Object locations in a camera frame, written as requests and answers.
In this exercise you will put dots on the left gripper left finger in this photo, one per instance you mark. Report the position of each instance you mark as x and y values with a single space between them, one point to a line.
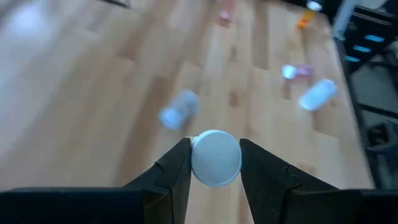
140 202

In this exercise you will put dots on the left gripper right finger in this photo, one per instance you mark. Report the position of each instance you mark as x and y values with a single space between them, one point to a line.
280 199

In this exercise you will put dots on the yellow vial with white cap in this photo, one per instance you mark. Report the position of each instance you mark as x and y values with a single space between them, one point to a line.
216 158

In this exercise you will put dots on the clear plastic bottle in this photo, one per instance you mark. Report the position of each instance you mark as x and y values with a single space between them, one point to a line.
180 110

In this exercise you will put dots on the translucent white plastic bottle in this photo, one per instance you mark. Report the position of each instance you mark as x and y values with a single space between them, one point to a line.
318 95

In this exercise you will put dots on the pink vial with white cap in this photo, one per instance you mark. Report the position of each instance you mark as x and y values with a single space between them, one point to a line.
303 71
225 15

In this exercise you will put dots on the orange vial with white cap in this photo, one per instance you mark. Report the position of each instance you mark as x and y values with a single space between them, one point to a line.
304 20

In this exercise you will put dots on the black aluminium table frame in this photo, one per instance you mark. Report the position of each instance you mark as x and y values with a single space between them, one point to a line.
385 28

